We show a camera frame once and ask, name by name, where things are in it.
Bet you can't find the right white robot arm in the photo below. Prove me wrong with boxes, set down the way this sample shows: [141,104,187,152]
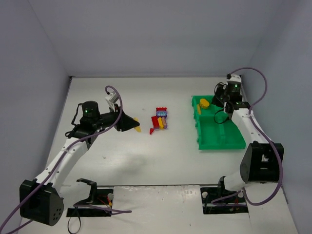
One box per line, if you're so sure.
[212,81,284,191]

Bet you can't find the green compartment tray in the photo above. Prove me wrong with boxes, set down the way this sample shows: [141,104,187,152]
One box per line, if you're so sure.
[191,96,246,151]

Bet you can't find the purple cable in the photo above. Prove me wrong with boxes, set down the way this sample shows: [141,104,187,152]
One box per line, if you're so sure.
[0,85,133,234]
[211,67,284,207]

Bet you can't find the red rectangular lego brick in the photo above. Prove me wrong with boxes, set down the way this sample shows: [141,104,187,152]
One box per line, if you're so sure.
[151,116,159,129]

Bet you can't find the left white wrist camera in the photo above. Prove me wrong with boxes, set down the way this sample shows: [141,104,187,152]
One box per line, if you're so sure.
[105,91,119,112]

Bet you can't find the purple lotus lego piece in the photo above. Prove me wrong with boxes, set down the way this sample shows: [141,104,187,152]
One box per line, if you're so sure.
[156,110,167,118]

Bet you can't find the yellow curved lego brick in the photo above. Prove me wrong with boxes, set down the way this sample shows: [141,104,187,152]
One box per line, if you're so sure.
[157,117,164,129]

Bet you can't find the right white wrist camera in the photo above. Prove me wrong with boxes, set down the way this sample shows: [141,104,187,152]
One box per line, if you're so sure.
[226,74,241,83]

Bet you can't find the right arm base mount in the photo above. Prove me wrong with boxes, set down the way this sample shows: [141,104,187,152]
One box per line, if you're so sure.
[200,186,249,215]

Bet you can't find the pale yellow curved lego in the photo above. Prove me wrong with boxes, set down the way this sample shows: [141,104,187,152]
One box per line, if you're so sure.
[133,117,141,133]

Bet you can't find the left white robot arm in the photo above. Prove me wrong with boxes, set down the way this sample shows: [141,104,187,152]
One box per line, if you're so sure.
[19,101,140,226]

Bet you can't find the red scalloped lego brick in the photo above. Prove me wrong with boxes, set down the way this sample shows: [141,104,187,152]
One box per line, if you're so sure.
[156,107,167,112]

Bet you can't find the orange yellow curved lego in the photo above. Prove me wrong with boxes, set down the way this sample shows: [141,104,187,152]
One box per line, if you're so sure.
[199,98,210,110]

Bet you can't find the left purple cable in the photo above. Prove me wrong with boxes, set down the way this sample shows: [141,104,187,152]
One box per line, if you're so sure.
[0,85,133,234]

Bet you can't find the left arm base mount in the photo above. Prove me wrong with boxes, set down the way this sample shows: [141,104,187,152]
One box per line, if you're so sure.
[66,178,114,217]

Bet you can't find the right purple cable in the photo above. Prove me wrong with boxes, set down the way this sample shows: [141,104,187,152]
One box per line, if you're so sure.
[211,67,284,207]

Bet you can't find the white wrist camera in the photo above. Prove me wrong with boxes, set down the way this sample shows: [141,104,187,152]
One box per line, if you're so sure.
[105,91,119,112]
[226,74,241,83]

